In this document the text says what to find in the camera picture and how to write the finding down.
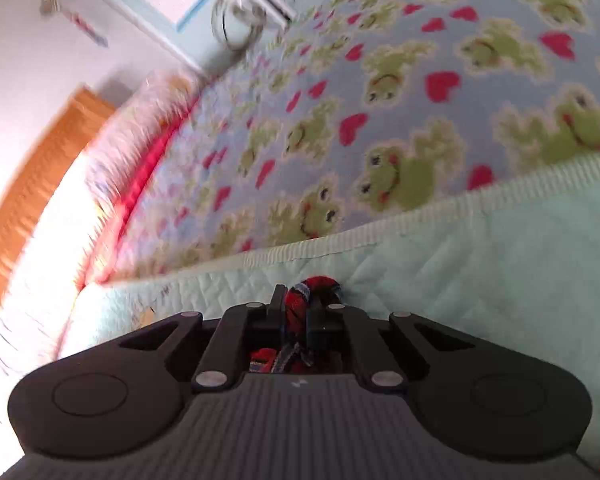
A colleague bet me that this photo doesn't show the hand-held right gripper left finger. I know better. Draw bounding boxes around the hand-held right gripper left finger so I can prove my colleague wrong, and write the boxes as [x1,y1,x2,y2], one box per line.
[119,284,288,392]

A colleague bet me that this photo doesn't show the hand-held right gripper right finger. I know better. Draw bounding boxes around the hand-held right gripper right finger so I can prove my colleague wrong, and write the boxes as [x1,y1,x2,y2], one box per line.
[306,290,481,392]

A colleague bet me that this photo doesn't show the red plaid shirt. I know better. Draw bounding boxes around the red plaid shirt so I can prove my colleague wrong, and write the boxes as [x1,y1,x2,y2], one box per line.
[249,275,345,376]

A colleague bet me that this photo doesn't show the bee print quilt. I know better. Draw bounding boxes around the bee print quilt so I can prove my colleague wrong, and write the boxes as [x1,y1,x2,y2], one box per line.
[57,147,600,480]

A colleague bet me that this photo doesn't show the red cloth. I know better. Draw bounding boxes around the red cloth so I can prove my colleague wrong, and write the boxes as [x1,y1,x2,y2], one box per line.
[92,95,201,281]

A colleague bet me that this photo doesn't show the frog print blanket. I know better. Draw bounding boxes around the frog print blanket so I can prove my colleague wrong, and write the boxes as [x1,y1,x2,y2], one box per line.
[87,0,600,286]

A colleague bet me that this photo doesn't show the rolled floral duvet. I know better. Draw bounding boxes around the rolled floral duvet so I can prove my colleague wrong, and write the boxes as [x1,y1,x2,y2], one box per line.
[0,69,203,480]

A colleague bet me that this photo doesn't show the wooden headboard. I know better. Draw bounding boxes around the wooden headboard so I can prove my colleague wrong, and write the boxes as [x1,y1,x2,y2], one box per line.
[0,87,118,351]

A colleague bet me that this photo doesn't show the wardrobe with sliding doors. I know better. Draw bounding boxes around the wardrobe with sliding doors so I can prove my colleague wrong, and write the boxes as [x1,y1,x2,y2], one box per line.
[65,0,416,76]

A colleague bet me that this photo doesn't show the white electric fan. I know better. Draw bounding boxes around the white electric fan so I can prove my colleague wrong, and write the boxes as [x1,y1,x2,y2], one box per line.
[211,0,268,51]

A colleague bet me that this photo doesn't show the hanging wall ornament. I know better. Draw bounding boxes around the hanging wall ornament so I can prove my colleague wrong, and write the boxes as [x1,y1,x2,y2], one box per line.
[39,0,108,48]

